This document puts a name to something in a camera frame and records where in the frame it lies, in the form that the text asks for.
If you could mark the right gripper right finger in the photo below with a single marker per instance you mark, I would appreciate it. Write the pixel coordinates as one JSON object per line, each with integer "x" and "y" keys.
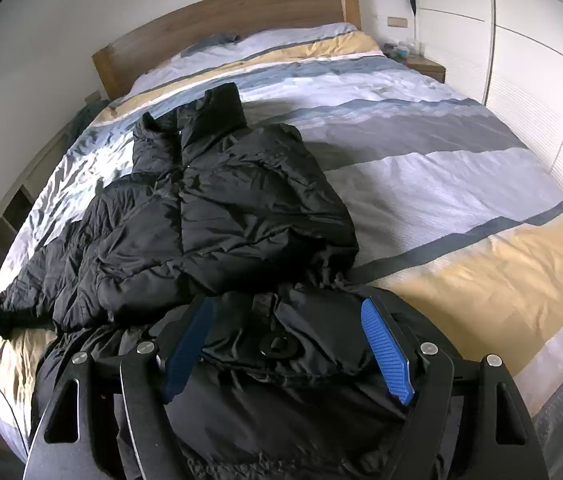
{"x": 476, "y": 402}

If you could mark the dark cushion by shelf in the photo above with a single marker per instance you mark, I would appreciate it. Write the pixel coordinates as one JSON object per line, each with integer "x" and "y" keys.
{"x": 81, "y": 121}

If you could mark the beige wall switch plate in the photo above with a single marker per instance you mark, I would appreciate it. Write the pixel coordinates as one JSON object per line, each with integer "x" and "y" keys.
{"x": 396, "y": 22}

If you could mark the wooden headboard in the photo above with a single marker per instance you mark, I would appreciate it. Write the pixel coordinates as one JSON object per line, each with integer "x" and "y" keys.
{"x": 120, "y": 63}

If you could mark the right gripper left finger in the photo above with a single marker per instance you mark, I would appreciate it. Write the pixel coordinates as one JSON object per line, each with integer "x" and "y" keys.
{"x": 69, "y": 443}

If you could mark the wooden nightstand right side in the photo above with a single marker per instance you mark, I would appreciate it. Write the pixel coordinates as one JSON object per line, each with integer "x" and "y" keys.
{"x": 408, "y": 55}

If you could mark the white shelf unit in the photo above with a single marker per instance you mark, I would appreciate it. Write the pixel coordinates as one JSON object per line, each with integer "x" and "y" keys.
{"x": 19, "y": 199}

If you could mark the striped duvet cover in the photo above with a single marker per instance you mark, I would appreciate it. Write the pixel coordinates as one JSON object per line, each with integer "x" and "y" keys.
{"x": 453, "y": 213}

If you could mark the light blue pillow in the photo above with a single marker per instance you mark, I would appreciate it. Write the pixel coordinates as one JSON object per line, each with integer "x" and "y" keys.
{"x": 225, "y": 48}

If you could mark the black puffer jacket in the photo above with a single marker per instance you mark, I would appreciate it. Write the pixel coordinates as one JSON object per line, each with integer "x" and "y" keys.
{"x": 285, "y": 385}

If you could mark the white wardrobe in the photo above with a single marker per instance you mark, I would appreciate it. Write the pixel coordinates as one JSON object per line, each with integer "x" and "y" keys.
{"x": 508, "y": 55}

